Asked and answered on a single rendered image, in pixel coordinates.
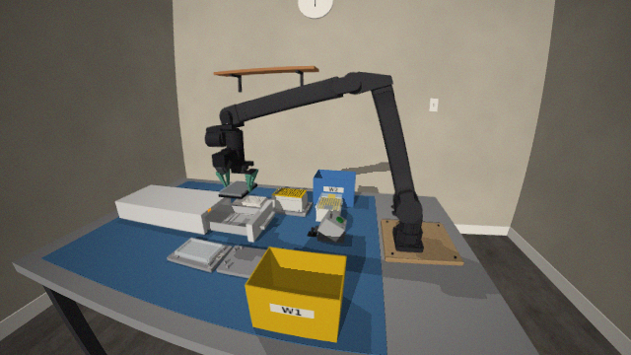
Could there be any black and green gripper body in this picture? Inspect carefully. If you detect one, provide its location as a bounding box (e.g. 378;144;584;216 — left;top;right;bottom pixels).
230;161;256;175

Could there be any yellow open-top bin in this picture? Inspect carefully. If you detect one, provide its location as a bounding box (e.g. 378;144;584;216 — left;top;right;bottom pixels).
245;247;346;342

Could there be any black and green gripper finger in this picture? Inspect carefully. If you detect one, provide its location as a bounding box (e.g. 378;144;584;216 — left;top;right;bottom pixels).
216;170;230;187
245;169;258;192

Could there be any white button box with green key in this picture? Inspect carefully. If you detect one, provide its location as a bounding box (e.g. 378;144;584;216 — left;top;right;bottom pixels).
308;209;347;244

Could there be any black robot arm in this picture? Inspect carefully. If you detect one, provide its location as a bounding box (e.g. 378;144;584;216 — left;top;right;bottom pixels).
205;72;424;252

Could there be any blue bench mat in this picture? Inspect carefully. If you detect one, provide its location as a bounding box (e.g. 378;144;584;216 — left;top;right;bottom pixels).
41;195;387;355

